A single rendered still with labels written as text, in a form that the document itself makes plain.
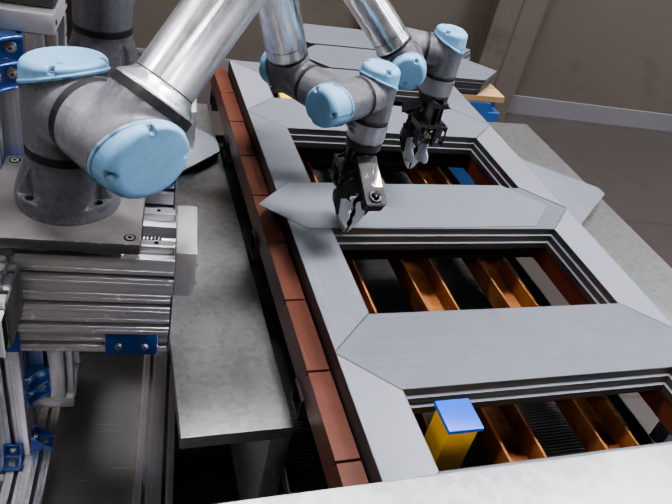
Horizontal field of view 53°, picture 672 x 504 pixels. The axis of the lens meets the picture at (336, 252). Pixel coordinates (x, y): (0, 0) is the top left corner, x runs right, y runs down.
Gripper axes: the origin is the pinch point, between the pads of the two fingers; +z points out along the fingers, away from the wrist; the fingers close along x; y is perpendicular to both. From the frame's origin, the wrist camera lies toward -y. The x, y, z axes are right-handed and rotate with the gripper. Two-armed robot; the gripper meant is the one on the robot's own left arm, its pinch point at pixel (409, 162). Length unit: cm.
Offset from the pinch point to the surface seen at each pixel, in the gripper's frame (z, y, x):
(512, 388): 3, 72, -7
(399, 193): 1.0, 13.1, -7.2
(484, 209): 1.0, 19.4, 12.8
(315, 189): 1.0, 12.2, -27.8
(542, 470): -18, 100, -26
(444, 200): 1.0, 15.8, 3.6
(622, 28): 23, -220, 239
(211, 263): 19, 16, -50
